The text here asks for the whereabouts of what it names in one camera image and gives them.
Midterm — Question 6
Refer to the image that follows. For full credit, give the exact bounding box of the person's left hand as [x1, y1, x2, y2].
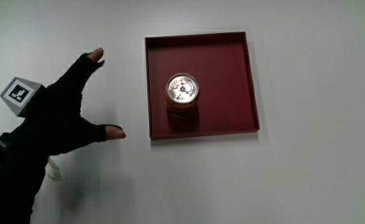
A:
[0, 47, 127, 157]

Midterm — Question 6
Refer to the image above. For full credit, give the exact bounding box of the red bull can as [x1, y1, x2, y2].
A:
[165, 72, 200, 118]

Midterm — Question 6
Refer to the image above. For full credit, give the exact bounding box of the dark red square plate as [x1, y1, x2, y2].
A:
[144, 31, 261, 141]

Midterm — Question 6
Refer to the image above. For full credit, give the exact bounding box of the person's left forearm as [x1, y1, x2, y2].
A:
[0, 134, 50, 224]

